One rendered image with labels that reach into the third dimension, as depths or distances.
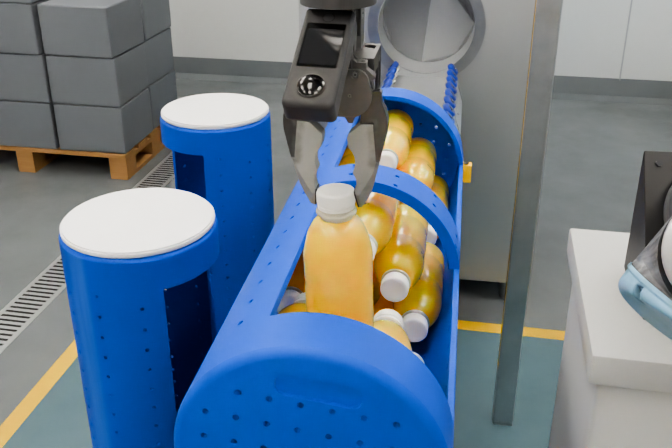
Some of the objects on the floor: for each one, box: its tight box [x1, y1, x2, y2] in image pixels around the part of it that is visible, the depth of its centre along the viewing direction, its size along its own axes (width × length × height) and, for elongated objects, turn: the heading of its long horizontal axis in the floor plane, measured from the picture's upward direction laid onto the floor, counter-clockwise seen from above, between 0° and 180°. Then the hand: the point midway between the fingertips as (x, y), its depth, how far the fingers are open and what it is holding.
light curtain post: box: [493, 0, 569, 426], centre depth 212 cm, size 6×6×170 cm
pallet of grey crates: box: [0, 0, 178, 180], centre depth 445 cm, size 120×80×119 cm
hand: (336, 196), depth 78 cm, fingers closed on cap, 4 cm apart
